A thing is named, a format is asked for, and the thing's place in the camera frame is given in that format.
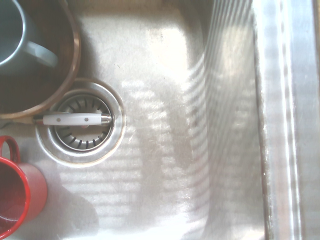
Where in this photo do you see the stainless steel double sink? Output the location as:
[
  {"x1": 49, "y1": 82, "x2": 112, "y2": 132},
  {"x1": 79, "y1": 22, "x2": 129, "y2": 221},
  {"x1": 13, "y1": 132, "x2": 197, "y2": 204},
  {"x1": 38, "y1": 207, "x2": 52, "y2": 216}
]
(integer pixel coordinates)
[{"x1": 0, "y1": 0, "x2": 320, "y2": 240}]

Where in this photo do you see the metal sink drain strainer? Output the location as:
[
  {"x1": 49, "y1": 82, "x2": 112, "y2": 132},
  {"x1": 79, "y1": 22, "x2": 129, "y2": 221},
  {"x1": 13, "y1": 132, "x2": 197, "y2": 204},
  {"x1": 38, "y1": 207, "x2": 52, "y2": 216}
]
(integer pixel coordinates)
[{"x1": 34, "y1": 77, "x2": 127, "y2": 168}]

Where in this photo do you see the grey ceramic mug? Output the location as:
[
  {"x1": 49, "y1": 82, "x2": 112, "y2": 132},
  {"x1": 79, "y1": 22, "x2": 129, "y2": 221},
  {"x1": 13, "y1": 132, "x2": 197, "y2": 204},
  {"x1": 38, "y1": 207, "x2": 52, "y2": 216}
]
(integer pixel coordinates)
[{"x1": 0, "y1": 0, "x2": 60, "y2": 76}]

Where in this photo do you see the white handled utensil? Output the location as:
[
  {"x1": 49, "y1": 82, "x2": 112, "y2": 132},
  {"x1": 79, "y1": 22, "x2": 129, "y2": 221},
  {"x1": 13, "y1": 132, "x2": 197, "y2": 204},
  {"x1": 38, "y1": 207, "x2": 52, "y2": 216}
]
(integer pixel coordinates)
[{"x1": 32, "y1": 112, "x2": 113, "y2": 127}]

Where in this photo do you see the brown wooden bowl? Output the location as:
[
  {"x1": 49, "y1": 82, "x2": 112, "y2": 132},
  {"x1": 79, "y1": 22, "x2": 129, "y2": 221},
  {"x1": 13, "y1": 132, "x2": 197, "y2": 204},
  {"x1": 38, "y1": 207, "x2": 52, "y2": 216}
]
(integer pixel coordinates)
[{"x1": 0, "y1": 0, "x2": 82, "y2": 120}]

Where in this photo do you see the red mug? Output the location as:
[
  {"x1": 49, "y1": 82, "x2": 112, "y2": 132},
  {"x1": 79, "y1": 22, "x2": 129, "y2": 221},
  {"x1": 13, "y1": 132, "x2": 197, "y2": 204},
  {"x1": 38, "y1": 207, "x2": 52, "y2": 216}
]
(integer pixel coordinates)
[{"x1": 0, "y1": 135, "x2": 48, "y2": 240}]

